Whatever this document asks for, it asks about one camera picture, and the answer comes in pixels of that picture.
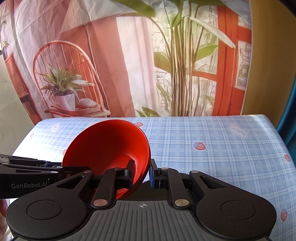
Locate blue curtain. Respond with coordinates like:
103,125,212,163
276,76,296,145

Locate blue plaid tablecloth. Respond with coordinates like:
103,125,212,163
12,113,296,241

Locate person's left hand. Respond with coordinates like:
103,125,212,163
0,199,8,237

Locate large red bowl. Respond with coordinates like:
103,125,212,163
62,119,151,200

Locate printed backdrop cloth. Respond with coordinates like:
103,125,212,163
1,1,252,123

